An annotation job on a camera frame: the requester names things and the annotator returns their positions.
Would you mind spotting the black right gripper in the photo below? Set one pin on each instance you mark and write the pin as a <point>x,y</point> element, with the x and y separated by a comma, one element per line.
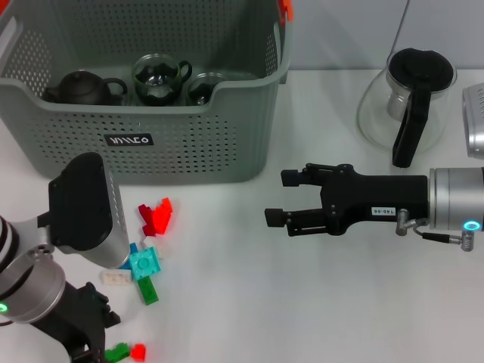
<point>378,196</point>

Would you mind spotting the dark clay teapot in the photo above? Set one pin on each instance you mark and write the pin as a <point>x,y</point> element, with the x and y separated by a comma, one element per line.
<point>81,89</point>

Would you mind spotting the small red toy brick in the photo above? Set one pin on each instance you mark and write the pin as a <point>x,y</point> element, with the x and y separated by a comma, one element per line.
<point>138,351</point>

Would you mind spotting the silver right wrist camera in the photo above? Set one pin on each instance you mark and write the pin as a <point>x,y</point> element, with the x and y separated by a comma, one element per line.
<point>475,121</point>

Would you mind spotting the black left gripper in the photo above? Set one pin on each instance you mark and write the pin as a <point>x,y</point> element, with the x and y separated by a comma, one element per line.
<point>75,321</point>

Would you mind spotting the small green toy brick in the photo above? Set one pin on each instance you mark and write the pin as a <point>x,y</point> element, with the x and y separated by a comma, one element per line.
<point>119,351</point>

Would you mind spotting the white toy brick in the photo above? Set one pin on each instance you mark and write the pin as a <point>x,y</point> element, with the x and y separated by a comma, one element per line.
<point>115,278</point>

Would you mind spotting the dark red toy brick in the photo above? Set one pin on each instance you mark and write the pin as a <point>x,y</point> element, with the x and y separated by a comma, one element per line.
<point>145,217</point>

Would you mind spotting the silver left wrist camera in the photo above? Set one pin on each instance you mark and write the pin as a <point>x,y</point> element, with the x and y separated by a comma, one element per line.
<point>83,208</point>

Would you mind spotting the blue toy brick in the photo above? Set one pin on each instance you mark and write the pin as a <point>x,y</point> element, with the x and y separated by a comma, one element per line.
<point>133,249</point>

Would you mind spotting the grey perforated storage bin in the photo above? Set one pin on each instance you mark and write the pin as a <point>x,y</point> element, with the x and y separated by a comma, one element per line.
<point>189,159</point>

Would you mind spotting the teal square toy brick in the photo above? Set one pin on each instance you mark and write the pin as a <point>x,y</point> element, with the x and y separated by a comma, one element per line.
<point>145,263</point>

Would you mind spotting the bright red toy brick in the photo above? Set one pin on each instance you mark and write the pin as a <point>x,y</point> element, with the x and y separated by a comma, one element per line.
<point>162,217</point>

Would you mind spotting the long green toy brick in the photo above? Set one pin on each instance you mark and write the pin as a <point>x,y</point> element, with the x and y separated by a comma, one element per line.
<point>148,293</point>

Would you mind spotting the glass teacup black sleeve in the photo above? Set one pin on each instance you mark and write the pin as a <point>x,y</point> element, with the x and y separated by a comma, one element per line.
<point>157,81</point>
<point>200,90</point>

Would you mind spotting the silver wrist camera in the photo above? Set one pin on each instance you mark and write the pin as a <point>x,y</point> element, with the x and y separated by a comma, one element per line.
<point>475,121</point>
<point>83,208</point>

